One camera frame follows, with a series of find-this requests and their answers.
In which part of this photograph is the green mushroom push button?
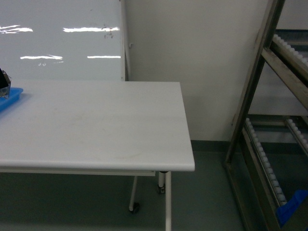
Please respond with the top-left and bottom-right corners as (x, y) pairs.
(0, 69), (11, 99)

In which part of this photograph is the blue plastic tray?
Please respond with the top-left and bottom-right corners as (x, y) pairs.
(0, 88), (24, 112)

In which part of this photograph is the steel roller rack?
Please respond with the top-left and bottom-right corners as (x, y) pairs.
(224, 0), (308, 231)

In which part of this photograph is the large blue plastic crate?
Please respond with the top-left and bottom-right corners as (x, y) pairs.
(276, 190), (308, 227)

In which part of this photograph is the white folding table frame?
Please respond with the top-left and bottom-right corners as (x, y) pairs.
(0, 173), (165, 231)

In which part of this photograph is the white whiteboard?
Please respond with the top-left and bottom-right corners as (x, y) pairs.
(0, 0), (125, 82)

